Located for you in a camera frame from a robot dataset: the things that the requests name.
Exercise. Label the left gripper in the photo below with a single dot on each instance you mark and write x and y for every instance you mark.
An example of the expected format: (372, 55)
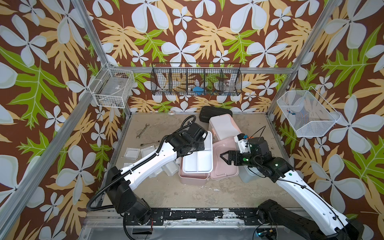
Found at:
(201, 146)

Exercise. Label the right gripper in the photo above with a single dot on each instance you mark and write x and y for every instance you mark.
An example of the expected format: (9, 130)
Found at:
(236, 153)

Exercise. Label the pink first aid kit box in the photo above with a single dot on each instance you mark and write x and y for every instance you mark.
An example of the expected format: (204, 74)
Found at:
(220, 169)

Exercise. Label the blue orange first aid kit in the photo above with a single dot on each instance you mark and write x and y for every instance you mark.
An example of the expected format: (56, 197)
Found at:
(248, 174)

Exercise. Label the white tray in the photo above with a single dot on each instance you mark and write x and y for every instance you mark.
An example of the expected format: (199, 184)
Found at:
(200, 162)

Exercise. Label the white first aid kit box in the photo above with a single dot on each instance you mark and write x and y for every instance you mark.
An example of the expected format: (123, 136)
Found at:
(223, 127)

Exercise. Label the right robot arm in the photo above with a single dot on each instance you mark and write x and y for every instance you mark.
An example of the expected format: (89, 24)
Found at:
(325, 222)

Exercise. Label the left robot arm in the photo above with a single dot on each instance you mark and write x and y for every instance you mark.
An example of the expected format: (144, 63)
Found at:
(118, 193)

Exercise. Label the clear tape roll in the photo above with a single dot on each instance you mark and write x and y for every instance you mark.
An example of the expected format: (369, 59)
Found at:
(172, 112)

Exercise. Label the black plastic case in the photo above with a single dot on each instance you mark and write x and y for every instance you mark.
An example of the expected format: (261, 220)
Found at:
(208, 112)

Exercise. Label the small steel wrench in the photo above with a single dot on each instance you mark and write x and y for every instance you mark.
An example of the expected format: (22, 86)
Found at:
(151, 143)

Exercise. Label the large steel wrench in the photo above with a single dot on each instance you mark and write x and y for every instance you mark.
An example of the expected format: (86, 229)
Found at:
(142, 131)

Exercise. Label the blue object in basket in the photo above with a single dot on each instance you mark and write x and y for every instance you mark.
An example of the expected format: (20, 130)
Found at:
(198, 91)

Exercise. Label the white mesh basket right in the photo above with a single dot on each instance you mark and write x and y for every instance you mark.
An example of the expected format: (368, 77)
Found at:
(308, 112)

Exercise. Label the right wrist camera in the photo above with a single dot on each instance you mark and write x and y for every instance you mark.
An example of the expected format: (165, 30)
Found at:
(241, 141)

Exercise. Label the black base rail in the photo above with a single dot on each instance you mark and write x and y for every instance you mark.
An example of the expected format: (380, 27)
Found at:
(249, 216)

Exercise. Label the black wire basket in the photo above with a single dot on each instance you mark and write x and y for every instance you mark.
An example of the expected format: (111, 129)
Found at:
(217, 79)

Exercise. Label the white wire basket left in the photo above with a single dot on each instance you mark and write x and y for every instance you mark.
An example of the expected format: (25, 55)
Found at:
(111, 87)

